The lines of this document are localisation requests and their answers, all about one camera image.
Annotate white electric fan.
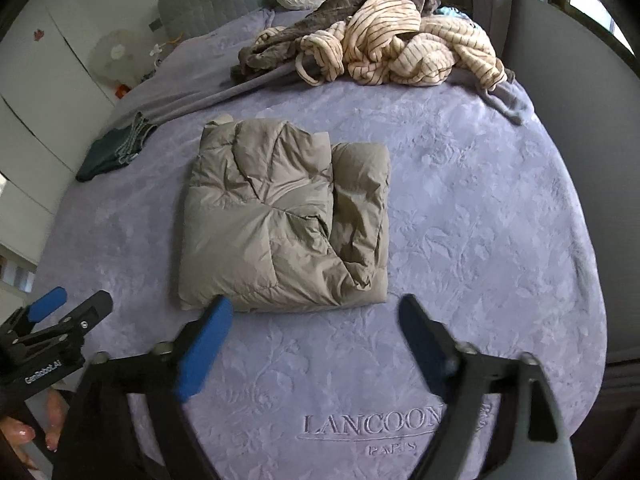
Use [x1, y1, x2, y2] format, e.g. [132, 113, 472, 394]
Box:
[90, 29, 151, 86]

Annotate beige quilted puffer jacket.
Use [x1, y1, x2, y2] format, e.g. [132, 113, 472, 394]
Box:
[177, 114, 392, 313]

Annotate person's left hand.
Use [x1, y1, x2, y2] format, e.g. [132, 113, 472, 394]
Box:
[0, 391, 67, 468]

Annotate grey-brown fuzzy garment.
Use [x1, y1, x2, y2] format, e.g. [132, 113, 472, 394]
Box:
[230, 0, 441, 83]

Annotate grey quilted headboard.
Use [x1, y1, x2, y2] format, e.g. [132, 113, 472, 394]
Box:
[157, 0, 451, 41]

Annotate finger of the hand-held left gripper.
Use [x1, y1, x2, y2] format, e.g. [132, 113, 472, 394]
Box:
[10, 290, 114, 356]
[0, 286, 68, 335]

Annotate lavender embossed bed blanket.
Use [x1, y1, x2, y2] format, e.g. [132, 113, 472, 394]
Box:
[30, 7, 608, 480]

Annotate dark green folded garment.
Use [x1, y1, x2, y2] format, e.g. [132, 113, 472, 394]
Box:
[75, 112, 161, 183]

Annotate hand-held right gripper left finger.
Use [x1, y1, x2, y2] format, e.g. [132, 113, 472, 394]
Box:
[52, 295, 233, 480]

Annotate window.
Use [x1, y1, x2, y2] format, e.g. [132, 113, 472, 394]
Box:
[530, 0, 640, 56]

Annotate white wardrobe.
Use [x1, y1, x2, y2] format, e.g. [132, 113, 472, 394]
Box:
[0, 0, 166, 271]

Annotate cream striped fleece garment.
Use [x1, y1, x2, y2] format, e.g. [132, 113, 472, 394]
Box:
[295, 0, 508, 91]

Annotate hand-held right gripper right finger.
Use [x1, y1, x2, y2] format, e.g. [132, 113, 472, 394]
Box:
[397, 294, 573, 480]

